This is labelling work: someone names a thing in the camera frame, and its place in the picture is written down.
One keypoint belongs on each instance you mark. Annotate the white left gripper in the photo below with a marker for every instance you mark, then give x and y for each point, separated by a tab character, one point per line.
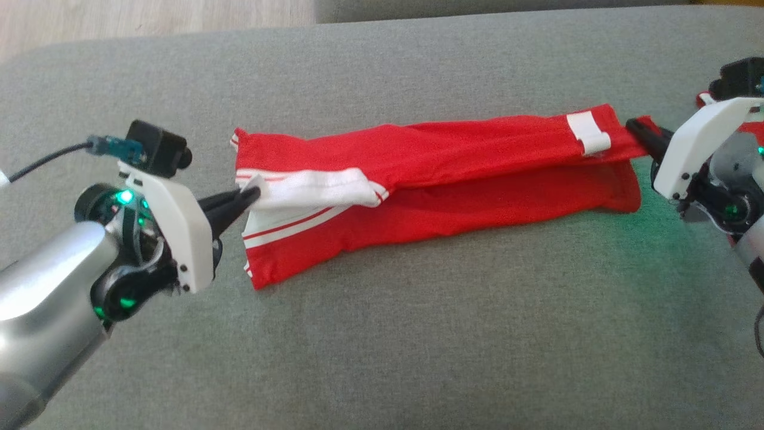
179	233

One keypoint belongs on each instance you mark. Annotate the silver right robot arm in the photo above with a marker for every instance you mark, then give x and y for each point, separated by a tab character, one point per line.
740	203

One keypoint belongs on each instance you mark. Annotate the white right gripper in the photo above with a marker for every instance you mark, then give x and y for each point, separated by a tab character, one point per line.
692	143

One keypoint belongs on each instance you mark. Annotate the red shirt with white trim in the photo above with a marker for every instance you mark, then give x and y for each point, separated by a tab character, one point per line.
447	155

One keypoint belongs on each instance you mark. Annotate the yellow and grey sofa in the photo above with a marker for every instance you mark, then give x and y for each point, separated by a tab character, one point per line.
418	358

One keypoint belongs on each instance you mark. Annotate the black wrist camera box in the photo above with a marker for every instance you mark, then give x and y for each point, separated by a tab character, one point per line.
740	77
158	149

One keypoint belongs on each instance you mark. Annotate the red shorts with white stripe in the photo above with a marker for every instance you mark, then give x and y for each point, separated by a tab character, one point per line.
753	131

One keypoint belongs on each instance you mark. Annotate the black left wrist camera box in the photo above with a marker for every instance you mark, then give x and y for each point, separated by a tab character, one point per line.
158	149

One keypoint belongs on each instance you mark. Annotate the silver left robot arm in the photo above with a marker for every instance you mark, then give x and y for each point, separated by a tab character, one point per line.
48	322

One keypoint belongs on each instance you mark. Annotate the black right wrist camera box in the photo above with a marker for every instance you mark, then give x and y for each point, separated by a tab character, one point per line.
740	77

